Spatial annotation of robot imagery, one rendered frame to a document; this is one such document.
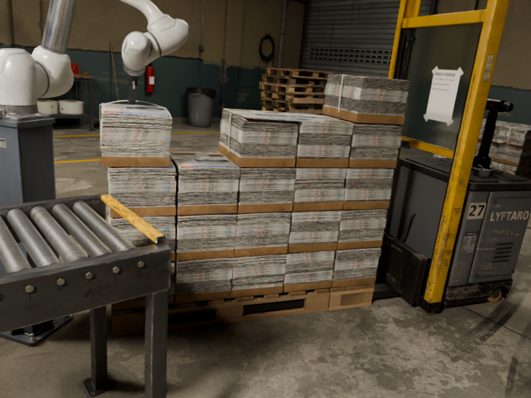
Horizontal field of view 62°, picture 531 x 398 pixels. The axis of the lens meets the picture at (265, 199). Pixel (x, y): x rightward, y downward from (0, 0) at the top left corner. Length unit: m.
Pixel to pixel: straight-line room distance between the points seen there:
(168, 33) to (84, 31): 6.94
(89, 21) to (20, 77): 6.78
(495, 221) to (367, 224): 0.78
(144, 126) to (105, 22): 7.00
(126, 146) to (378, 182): 1.30
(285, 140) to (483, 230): 1.32
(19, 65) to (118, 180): 0.58
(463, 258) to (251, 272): 1.24
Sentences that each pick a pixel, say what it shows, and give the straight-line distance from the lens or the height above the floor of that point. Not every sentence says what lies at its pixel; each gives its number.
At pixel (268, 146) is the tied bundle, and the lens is 2.08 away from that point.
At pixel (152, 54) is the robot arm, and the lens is 1.82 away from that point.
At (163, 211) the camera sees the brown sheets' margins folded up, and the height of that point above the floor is 0.63.
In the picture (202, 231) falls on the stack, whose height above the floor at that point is 0.52.
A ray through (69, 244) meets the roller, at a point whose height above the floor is 0.80.
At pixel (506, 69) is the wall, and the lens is 8.41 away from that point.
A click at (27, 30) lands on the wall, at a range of 8.42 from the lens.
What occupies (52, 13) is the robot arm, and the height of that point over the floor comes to 1.43.
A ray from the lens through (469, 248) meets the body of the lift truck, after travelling 2.78.
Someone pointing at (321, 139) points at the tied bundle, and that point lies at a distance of 2.19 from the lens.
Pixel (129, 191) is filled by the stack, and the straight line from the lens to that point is 1.99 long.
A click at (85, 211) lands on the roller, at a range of 1.53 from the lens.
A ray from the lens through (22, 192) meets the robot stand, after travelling 2.07.
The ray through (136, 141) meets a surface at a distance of 1.95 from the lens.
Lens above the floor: 1.29
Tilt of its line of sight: 17 degrees down
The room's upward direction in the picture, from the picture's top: 5 degrees clockwise
